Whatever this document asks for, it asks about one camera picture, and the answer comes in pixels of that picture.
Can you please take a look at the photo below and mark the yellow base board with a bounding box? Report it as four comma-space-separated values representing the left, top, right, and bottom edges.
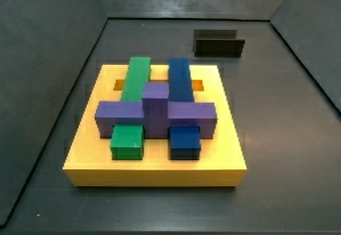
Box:
62, 65, 246, 187

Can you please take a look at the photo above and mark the purple cross block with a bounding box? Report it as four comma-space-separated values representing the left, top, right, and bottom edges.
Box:
95, 83, 216, 139

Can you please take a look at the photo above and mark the blue long block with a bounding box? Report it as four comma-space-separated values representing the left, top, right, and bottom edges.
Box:
168, 58, 200, 160

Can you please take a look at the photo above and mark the green long block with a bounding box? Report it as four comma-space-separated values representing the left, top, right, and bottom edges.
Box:
109, 57, 151, 160

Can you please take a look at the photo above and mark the black block holder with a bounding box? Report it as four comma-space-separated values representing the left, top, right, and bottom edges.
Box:
192, 30, 244, 58

